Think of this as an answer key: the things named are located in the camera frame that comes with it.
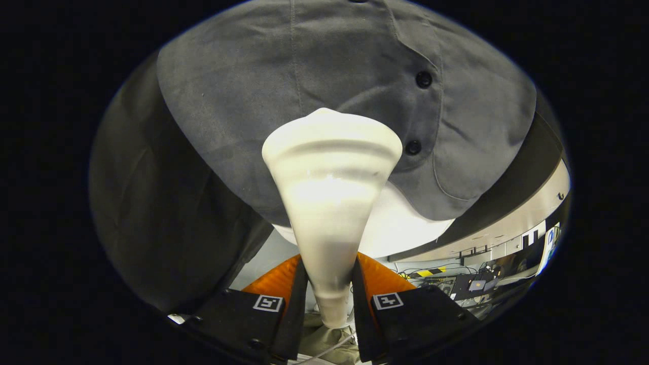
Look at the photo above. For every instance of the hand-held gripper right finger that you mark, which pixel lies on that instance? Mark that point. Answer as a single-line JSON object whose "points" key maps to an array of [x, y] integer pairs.
{"points": [[362, 324]]}

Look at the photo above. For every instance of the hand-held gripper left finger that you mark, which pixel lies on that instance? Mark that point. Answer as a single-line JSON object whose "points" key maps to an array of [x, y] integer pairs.
{"points": [[296, 324]]}

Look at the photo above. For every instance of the grey button-up shirt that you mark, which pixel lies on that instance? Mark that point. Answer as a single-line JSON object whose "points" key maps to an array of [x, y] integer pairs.
{"points": [[304, 61]]}

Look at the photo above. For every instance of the beige cloth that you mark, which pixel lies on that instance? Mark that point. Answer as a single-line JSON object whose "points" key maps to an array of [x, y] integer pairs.
{"points": [[317, 339]]}

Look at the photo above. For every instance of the cream mannequin torso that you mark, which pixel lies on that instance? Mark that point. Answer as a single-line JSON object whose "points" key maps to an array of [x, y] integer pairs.
{"points": [[405, 233]]}

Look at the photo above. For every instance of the grey cabinet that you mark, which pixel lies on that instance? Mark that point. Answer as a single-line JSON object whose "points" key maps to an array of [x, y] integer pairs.
{"points": [[527, 213]]}

